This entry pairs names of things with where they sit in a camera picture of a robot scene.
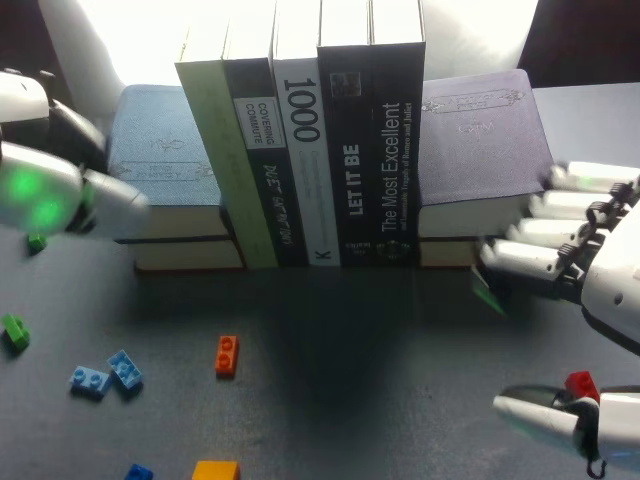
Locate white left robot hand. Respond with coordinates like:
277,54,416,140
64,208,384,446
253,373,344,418
0,68,152,236

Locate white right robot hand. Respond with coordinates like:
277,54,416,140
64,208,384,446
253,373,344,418
478,159,640,466

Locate black Let It Be book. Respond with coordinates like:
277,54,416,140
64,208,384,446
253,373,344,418
316,0,381,268

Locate red toy brick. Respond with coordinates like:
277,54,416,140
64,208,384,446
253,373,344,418
564,370,601,404

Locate small green flat piece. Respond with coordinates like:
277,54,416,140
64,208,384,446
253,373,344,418
469,266,509,317

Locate blue lying book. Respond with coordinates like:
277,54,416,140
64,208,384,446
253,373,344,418
105,83,232,246

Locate green standing book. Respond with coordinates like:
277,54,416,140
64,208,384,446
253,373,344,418
173,22,279,270

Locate light blue toy brick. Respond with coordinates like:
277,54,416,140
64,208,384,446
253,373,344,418
68,365,113,399

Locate black Covering Commute book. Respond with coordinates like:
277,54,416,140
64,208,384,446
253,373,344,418
219,14,311,269

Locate black Most Excellent book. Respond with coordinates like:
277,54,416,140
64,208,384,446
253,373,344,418
368,0,427,268

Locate orange toy brick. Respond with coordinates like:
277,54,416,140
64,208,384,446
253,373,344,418
214,335,241,378

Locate white 1000 book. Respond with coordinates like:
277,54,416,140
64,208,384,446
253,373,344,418
269,0,343,267

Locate yellow toy brick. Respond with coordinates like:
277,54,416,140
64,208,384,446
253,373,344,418
192,460,242,480

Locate thin black cable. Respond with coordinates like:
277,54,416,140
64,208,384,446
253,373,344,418
584,439,609,477

